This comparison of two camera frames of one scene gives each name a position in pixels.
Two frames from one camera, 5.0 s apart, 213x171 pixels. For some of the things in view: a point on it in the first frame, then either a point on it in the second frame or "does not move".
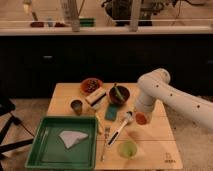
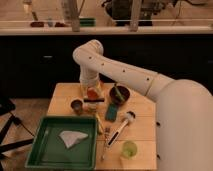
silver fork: [106, 135] does not move
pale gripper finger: [149, 117] to [84, 91]
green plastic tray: [63, 143] does not move
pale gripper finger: [132, 111] to [100, 90]
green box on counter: [87, 22] does not move
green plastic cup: [127, 149] does not move
